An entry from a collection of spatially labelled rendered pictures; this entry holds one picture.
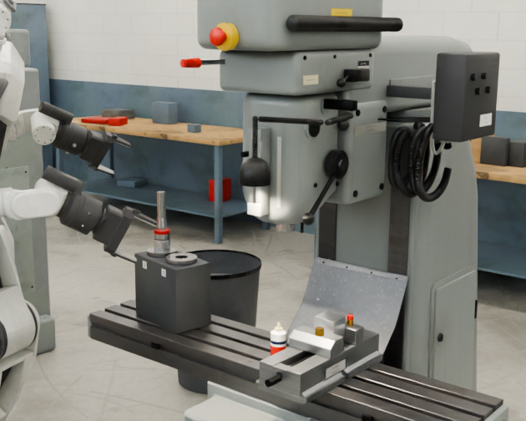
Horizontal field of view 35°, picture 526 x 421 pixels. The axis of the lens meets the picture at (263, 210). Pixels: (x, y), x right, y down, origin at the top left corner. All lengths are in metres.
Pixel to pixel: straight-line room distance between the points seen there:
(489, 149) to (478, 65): 3.75
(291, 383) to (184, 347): 0.44
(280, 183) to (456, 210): 0.71
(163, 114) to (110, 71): 1.19
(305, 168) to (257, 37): 0.35
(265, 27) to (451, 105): 0.51
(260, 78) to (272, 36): 0.16
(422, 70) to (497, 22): 3.97
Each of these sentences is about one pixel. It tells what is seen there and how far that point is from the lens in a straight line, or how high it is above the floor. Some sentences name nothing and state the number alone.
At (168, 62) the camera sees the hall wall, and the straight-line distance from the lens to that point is 8.24.
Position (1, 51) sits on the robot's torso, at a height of 1.72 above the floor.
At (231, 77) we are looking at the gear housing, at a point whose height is 1.66.
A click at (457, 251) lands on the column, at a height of 1.13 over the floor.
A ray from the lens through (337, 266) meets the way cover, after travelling 2.47.
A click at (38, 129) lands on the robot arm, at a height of 1.49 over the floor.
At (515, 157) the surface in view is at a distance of 5.78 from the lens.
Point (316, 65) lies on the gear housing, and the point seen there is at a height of 1.70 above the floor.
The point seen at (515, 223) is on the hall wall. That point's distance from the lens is 6.38.
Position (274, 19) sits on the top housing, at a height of 1.80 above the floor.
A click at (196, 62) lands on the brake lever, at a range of 1.91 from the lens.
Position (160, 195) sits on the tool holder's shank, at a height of 1.31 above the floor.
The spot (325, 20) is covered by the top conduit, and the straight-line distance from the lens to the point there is 1.86.
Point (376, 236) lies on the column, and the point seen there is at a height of 1.20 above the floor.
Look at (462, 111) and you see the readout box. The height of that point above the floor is 1.59.
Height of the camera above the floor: 1.78
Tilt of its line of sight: 13 degrees down
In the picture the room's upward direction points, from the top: straight up
